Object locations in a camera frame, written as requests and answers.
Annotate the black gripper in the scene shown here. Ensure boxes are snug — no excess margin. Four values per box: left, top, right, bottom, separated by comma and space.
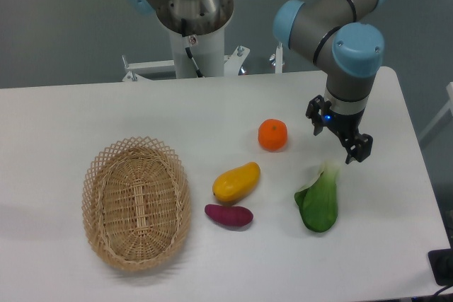
306, 95, 373, 164

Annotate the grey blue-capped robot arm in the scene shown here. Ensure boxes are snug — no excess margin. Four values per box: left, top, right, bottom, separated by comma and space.
128, 0, 386, 162

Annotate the orange fruit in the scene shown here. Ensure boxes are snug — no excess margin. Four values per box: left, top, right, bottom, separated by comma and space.
258, 119, 288, 151

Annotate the green bok choy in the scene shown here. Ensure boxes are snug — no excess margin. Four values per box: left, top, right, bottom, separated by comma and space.
294, 161, 340, 233

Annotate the yellow mango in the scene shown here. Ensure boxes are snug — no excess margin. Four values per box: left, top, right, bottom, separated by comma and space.
212, 162, 261, 204

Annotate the purple sweet potato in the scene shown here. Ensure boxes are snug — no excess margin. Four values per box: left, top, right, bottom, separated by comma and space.
205, 204, 253, 228

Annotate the black device at table edge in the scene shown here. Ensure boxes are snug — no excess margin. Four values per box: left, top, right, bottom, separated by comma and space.
428, 249, 452, 286

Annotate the woven wicker basket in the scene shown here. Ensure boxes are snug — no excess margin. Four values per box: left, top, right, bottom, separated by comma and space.
81, 137, 191, 272

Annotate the white frame at right edge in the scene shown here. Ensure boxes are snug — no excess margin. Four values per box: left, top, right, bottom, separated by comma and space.
418, 82, 452, 148

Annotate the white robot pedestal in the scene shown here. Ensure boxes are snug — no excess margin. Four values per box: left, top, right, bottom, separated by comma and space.
122, 28, 251, 82

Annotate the black cable on pedestal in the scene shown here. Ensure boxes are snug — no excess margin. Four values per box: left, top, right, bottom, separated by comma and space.
180, 18, 205, 79

